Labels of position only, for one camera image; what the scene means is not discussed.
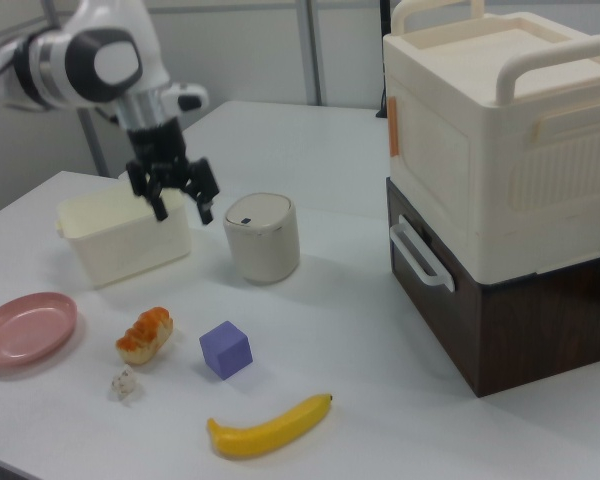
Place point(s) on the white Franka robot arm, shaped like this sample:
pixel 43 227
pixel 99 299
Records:
pixel 105 60

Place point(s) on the beige lidded trash can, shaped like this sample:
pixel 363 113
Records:
pixel 262 245

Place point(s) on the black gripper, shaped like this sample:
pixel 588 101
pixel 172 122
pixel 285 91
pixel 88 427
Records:
pixel 157 145

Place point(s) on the pink plate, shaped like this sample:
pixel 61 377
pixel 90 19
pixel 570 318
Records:
pixel 25 330

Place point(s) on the bread with orange glaze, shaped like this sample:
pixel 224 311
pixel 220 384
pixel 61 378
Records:
pixel 145 335

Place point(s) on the yellow banana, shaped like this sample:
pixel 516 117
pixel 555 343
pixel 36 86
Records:
pixel 270 432

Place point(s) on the purple cube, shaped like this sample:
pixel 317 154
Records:
pixel 225 350

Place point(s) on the dark wood drawer box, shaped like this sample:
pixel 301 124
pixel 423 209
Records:
pixel 530 330

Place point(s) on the upright grey metal post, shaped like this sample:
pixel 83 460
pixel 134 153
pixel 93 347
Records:
pixel 316 55

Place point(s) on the cream plastic bin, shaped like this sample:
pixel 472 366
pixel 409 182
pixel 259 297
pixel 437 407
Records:
pixel 130 250

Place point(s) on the small white crumpled object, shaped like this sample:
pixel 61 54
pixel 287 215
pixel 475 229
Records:
pixel 124 383

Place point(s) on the orange tape strip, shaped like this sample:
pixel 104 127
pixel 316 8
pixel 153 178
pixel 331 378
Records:
pixel 394 127

